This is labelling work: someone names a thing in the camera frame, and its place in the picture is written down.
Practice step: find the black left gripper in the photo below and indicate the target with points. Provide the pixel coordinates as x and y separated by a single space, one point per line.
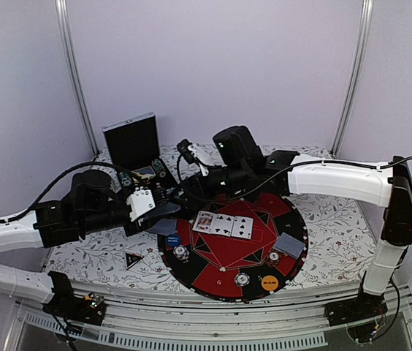
140 226

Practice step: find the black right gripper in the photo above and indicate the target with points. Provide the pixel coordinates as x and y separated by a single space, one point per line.
196 181

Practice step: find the face-up spades card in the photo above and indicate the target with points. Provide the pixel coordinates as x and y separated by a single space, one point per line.
242 227

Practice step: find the face-up clubs card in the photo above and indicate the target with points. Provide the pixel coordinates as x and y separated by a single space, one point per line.
222 225

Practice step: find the face-up king card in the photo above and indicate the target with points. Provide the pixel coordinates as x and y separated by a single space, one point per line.
204 222

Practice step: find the black triangular card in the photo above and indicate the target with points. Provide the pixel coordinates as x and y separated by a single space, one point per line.
132 259

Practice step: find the single blue playing card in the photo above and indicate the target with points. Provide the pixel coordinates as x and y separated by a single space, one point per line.
289 245

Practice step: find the blue small blind button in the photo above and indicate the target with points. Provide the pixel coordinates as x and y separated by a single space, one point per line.
173 240

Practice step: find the red poker chip stack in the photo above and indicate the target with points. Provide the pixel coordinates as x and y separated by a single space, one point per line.
273 259

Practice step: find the orange big blind button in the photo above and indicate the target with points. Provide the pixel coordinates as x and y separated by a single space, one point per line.
269 283

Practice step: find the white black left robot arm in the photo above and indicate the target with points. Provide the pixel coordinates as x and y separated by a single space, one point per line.
43 225

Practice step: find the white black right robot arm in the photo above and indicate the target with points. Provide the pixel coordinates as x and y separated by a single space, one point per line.
386 185

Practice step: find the boxed playing card deck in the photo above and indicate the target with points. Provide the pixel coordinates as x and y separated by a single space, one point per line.
145 172

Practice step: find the aluminium poker chip case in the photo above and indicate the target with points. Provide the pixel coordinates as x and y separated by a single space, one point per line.
134 144

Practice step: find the right poker chip row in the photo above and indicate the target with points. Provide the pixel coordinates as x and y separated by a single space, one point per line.
159 168

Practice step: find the round red black poker mat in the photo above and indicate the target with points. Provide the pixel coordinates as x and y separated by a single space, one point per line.
214 260

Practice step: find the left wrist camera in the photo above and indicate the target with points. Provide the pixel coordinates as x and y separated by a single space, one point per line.
140 202

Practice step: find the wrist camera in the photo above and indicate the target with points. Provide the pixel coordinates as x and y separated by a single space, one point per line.
140 202
194 154

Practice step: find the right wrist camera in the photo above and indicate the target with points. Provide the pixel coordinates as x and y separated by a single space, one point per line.
194 154

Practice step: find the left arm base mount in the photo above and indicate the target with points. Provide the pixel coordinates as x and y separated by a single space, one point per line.
89 309

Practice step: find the aluminium front rail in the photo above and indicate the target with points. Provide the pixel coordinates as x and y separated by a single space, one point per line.
286 320

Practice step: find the right aluminium frame post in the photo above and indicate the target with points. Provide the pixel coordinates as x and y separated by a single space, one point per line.
356 70

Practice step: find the aluminium frame post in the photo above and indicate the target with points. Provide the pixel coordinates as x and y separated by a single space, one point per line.
69 52
356 70

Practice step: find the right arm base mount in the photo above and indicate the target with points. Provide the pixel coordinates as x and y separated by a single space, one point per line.
363 306

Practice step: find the left aluminium frame post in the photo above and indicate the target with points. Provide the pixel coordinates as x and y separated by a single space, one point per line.
69 52

